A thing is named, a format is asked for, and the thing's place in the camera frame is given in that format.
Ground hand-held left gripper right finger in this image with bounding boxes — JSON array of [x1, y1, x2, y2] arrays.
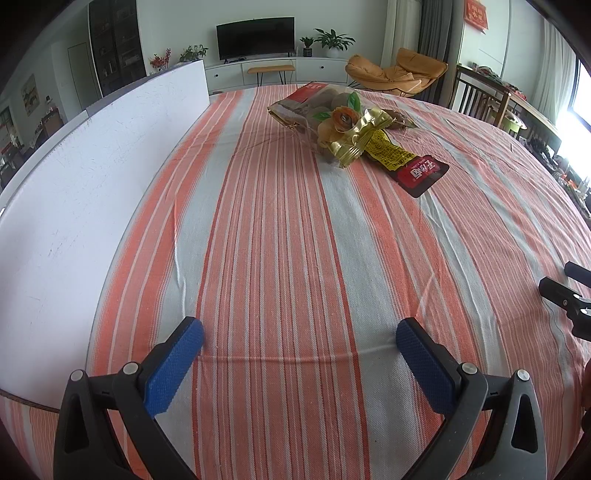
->
[[396, 318, 548, 480]]

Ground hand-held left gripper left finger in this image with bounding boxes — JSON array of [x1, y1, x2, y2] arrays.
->
[[54, 316, 205, 480]]

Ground white cardboard box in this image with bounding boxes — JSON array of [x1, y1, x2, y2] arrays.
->
[[0, 58, 210, 412]]

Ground red and yellow snack packet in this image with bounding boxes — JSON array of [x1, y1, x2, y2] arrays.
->
[[362, 128, 451, 199]]

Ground brown snack packet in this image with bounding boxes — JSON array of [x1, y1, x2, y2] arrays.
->
[[385, 107, 413, 131]]

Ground gold foil snack packet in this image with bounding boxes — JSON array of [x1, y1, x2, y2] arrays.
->
[[330, 106, 394, 169]]

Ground clear bag with red label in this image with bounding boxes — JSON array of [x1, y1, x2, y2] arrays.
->
[[268, 82, 370, 163]]

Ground cluttered wooden sideboard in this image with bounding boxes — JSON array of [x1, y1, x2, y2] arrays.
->
[[508, 87, 591, 219]]

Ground orange striped tablecloth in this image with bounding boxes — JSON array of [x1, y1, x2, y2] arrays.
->
[[0, 83, 591, 480]]

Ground green plastic basket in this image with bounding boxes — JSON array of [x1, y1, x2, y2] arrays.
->
[[501, 113, 527, 136]]

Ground bright window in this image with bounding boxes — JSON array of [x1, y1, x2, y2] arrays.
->
[[556, 54, 591, 154]]

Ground white curtain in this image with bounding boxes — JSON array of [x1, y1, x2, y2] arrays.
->
[[533, 17, 578, 136]]

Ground dark wooden chair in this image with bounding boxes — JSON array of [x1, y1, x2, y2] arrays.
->
[[450, 64, 511, 128]]

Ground orange lounge chair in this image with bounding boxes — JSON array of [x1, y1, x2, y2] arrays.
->
[[345, 47, 449, 98]]

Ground grey curtain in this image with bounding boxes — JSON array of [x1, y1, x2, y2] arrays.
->
[[417, 0, 447, 68]]

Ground cloth-covered standing air conditioner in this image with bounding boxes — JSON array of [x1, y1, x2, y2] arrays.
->
[[380, 0, 421, 70]]

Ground red flowers in vase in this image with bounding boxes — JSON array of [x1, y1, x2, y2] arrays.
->
[[148, 48, 173, 71]]

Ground wooden bench with metal legs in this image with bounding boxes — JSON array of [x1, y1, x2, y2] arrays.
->
[[247, 64, 297, 88]]

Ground green flowering plant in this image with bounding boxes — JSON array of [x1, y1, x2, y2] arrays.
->
[[178, 44, 209, 64]]

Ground white television cabinet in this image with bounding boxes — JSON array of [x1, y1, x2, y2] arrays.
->
[[205, 56, 352, 94]]

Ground dark glass cabinet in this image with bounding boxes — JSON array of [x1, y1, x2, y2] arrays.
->
[[88, 0, 148, 99]]

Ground large potted plant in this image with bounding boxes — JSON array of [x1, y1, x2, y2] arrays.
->
[[313, 28, 356, 59]]

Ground flat screen television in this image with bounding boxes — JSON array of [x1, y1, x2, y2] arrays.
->
[[215, 17, 297, 62]]

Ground red wall hanging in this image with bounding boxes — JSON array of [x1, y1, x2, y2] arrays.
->
[[464, 0, 489, 32]]

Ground wall painting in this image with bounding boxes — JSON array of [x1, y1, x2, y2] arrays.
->
[[20, 74, 40, 116]]

